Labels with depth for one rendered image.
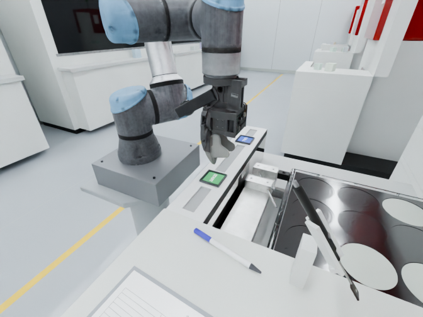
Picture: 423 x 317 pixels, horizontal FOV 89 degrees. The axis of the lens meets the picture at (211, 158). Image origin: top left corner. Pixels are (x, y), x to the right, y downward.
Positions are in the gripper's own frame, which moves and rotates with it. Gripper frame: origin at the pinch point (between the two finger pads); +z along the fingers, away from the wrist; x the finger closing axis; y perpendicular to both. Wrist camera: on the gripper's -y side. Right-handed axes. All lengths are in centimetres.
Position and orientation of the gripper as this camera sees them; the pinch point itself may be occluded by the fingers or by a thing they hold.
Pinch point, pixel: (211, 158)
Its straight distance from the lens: 54.4
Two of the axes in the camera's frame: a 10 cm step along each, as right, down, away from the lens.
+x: 4.4, -4.6, 7.7
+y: 9.0, 2.3, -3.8
